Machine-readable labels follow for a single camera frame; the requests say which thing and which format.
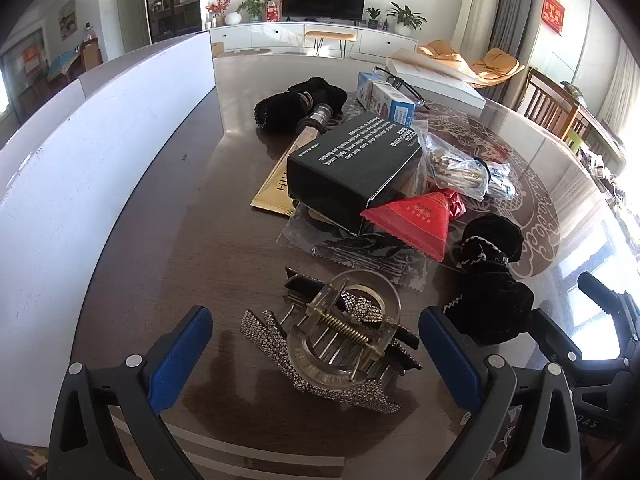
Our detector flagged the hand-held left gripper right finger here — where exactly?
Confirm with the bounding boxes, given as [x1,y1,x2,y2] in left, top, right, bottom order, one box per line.
[418,306,583,480]

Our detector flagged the white flat box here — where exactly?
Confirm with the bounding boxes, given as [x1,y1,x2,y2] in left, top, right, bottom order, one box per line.
[385,47,487,110]

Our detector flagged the gold cosmetic tube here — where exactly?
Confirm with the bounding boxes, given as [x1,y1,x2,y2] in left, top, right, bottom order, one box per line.
[250,102,346,217]

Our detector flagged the phone case in clear bag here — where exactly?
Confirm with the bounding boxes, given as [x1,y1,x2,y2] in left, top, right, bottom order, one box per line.
[277,205,431,293]

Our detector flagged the black cardboard box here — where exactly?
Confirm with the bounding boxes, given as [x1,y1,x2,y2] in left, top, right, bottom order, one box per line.
[286,112,423,237]

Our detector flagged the wall painting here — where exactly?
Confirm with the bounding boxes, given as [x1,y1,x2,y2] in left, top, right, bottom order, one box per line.
[57,0,78,41]

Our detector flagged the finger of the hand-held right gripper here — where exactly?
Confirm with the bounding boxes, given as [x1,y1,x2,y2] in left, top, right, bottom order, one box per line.
[530,309,626,376]
[576,271,640,361]

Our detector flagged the blue white toothpaste box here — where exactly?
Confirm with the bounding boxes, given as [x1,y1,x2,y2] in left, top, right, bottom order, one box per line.
[357,71,417,128]

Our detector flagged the blue patterned cloth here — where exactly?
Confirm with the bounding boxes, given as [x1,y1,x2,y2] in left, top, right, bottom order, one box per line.
[47,50,81,81]

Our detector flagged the grey curtain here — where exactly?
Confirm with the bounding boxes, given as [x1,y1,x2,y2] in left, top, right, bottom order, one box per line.
[492,0,548,106]
[597,45,640,136]

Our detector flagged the orange lounge chair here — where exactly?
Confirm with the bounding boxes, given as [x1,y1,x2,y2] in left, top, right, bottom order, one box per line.
[417,39,473,73]
[470,47,526,83]

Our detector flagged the white sheer curtain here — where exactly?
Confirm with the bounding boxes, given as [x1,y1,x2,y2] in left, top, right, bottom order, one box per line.
[450,0,503,61]

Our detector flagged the red flower arrangement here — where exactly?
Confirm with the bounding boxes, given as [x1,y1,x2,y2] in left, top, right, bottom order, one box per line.
[205,0,235,28]

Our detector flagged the wooden chair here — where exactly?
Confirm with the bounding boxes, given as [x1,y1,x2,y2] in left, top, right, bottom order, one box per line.
[515,67,583,141]

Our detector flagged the black television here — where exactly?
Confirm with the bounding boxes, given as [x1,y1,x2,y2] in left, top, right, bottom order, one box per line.
[281,0,366,22]

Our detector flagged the red packet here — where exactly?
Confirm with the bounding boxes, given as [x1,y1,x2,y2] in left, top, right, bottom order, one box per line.
[360,187,467,262]

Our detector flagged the red door sign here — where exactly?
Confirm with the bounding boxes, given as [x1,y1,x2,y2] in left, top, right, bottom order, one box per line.
[22,45,42,76]

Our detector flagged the large plant in white pot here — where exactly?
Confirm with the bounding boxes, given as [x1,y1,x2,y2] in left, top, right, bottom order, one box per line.
[386,1,428,37]

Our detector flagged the rhinestone bow hair clip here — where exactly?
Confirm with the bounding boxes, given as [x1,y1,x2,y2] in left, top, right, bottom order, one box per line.
[241,307,401,413]

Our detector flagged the red wall hanging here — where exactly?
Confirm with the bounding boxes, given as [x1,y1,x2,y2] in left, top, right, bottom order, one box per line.
[539,0,566,36]

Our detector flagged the brown spiral hair tie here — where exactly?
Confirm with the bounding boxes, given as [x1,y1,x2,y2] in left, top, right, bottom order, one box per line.
[295,116,328,137]

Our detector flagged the black glass cabinet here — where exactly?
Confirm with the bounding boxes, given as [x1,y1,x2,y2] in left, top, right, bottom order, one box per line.
[143,0,201,45]

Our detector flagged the white television cabinet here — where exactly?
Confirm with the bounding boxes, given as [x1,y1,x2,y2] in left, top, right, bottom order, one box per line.
[207,21,418,58]

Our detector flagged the white partition board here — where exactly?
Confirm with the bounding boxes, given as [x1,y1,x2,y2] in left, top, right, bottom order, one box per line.
[0,30,217,461]

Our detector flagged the green potted plant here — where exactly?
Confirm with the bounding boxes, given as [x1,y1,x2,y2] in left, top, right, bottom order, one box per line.
[236,0,271,23]

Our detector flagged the black eyeglasses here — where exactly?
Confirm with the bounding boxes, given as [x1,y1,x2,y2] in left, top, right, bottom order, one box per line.
[372,64,431,111]

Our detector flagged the wooden bench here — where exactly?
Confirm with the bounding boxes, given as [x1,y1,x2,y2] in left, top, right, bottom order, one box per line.
[304,30,358,58]

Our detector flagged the white door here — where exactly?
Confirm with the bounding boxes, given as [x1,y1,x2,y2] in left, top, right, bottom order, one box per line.
[115,0,151,53]

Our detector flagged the clear hair claw clip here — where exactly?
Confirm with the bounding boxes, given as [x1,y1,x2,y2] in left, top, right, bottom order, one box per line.
[280,269,403,391]

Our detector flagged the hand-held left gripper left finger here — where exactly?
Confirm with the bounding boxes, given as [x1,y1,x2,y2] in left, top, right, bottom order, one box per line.
[47,305,216,480]

